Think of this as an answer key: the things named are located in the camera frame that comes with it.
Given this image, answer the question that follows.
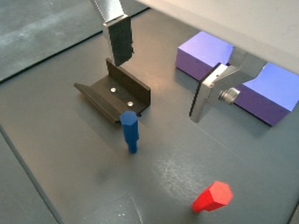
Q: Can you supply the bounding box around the black angled bracket holder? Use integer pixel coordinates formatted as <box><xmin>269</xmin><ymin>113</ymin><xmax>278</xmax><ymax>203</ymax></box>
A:
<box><xmin>73</xmin><ymin>59</ymin><xmax>150</xmax><ymax>123</ymax></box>

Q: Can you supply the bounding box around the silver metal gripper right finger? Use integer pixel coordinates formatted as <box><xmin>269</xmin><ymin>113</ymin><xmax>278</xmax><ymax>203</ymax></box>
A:
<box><xmin>189</xmin><ymin>47</ymin><xmax>266</xmax><ymax>123</ymax></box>

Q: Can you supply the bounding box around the purple block board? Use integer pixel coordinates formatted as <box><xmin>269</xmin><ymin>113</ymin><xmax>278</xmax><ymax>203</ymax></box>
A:
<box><xmin>174</xmin><ymin>31</ymin><xmax>299</xmax><ymax>126</ymax></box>

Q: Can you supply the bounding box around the blue hexagonal peg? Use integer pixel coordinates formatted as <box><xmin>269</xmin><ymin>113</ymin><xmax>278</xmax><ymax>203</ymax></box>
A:
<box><xmin>120</xmin><ymin>111</ymin><xmax>138</xmax><ymax>154</ymax></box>

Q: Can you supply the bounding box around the red hexagonal peg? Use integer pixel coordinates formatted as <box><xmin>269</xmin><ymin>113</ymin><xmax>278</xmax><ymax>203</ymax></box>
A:
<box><xmin>190</xmin><ymin>181</ymin><xmax>233</xmax><ymax>213</ymax></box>

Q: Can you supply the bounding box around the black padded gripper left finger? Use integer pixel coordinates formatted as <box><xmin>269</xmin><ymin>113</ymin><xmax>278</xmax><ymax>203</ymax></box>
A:
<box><xmin>89</xmin><ymin>0</ymin><xmax>133</xmax><ymax>67</ymax></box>

